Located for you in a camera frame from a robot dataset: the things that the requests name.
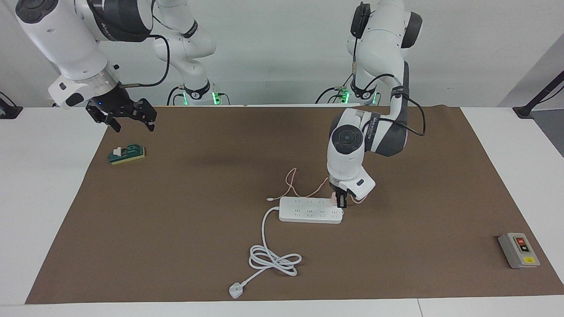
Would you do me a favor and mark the white power strip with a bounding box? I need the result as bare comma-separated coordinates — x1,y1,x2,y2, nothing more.
279,197,344,224

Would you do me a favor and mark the brown table mat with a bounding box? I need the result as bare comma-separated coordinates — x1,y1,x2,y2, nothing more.
25,105,564,304

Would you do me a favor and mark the black base power cable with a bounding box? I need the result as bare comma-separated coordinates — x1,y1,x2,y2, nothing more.
315,84,349,105
167,85,188,106

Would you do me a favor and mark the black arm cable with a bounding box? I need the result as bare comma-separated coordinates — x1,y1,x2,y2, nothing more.
352,42,427,137
119,34,171,88

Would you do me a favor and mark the black clamp stand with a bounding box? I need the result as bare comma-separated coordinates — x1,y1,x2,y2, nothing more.
0,90,22,119
513,70,564,119

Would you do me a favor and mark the grey on-off switch box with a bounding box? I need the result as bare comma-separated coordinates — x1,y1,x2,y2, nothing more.
498,232,541,269

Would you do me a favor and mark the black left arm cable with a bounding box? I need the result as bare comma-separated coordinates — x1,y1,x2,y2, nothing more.
352,42,427,137

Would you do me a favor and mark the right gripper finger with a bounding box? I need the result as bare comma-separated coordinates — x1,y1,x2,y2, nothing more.
87,108,122,133
128,99,157,132

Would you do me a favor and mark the white power strip cord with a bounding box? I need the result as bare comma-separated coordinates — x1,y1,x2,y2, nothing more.
229,207,302,299

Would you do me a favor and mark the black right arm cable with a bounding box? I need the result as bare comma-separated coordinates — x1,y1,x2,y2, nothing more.
119,34,171,88

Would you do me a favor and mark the green knife switch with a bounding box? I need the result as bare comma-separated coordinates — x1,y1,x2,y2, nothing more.
109,144,146,166

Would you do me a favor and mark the pink charging cable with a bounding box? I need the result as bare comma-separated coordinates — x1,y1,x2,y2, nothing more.
267,169,371,204

